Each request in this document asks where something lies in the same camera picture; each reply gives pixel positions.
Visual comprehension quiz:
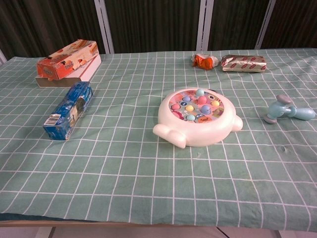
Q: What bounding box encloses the light blue toy hammer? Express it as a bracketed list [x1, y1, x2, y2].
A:
[263, 94, 316, 124]

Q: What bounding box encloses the white whack-a-mole toy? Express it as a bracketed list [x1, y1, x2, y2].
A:
[152, 87, 244, 149]

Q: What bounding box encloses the green checked tablecloth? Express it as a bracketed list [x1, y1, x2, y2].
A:
[0, 48, 317, 228]

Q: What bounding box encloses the orange crumpled snack wrapper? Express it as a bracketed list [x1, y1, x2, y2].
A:
[192, 53, 220, 71]

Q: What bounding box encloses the blue cookie box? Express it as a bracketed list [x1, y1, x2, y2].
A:
[42, 81, 94, 141]

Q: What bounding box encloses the gold red-print snack pack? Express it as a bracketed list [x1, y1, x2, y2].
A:
[219, 54, 267, 73]

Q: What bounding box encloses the white flat box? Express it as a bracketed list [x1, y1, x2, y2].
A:
[34, 54, 102, 89]

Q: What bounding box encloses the orange cracker box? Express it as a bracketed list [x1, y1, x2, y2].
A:
[36, 39, 100, 81]

